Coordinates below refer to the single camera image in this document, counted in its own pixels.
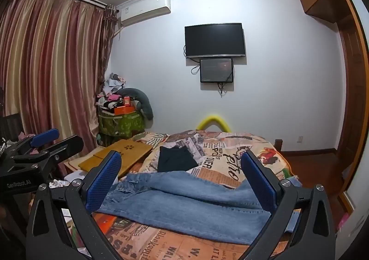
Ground striped curtain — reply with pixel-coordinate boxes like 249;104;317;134
0;0;117;157

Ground pile of clothes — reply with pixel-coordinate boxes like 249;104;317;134
96;73;127;113

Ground white crumpled bag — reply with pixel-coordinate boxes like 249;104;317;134
48;171;87;189

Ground grey tube pillow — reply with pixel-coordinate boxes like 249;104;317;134
117;88;154;121

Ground white air conditioner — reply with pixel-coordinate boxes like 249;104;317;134
119;0;171;27

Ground large wall television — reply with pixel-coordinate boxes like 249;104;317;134
184;23;246;59

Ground orange box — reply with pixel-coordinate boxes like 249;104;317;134
113;106;135;116

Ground black folded garment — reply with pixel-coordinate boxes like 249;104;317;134
157;145;199;172

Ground cardboard box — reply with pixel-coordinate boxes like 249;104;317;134
63;139;153;174

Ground blue jeans pants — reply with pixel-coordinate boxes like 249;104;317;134
92;171;300;245

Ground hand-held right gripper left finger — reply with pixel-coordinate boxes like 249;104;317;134
26;151;124;260

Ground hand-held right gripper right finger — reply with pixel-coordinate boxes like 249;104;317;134
236;149;336;260

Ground small wall monitor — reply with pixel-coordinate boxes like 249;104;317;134
200;58;234;83

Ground green storage bag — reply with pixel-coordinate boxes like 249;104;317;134
98;110;145;147

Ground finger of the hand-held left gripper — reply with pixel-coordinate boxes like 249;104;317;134
36;135;84;168
10;128;60;160

